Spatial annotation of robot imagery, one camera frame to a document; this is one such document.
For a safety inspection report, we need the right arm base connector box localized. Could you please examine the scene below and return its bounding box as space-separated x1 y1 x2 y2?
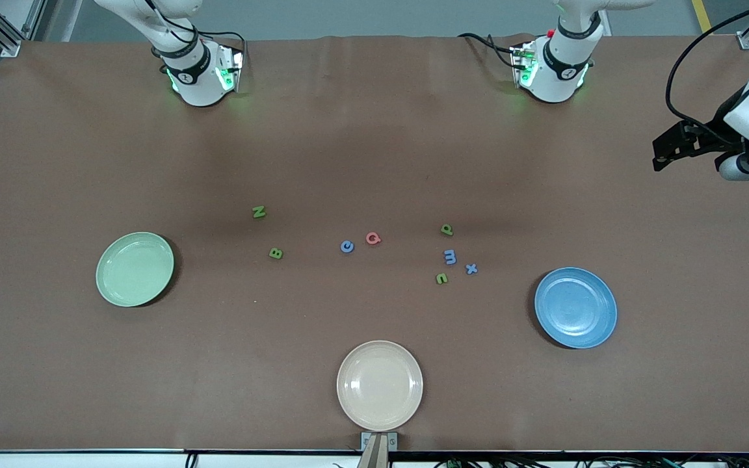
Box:
215 44 245 93

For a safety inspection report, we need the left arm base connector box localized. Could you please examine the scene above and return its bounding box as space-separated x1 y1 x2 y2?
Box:
510 42 539 88

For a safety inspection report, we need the green plate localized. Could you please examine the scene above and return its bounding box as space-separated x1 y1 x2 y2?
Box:
96 232 175 307

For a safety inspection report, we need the blue plate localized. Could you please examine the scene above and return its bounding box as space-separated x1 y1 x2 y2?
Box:
534 267 618 350

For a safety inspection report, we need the brown table mat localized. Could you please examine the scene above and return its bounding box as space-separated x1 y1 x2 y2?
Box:
0 34 749 452

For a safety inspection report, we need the beige plate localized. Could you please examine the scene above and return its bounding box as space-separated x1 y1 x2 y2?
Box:
336 340 424 432

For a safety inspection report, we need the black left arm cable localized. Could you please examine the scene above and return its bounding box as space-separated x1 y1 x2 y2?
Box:
666 0 749 132

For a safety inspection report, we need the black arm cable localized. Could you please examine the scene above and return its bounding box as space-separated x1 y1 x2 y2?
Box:
144 0 187 47
666 0 749 132

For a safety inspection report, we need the black left base cable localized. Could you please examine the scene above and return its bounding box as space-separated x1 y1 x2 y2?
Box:
458 32 519 69

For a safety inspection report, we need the black base cable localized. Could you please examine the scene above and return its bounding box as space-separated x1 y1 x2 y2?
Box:
198 31 248 72
458 32 519 69

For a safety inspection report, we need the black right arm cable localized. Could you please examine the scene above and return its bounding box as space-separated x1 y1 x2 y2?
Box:
144 0 187 47

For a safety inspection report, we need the black right base cable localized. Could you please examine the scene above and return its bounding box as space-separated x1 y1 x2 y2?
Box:
198 31 248 72

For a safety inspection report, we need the white table edge rail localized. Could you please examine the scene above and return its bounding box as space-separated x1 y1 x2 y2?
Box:
0 448 749 468

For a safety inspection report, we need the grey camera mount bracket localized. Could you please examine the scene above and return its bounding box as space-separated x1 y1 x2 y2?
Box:
356 432 399 468

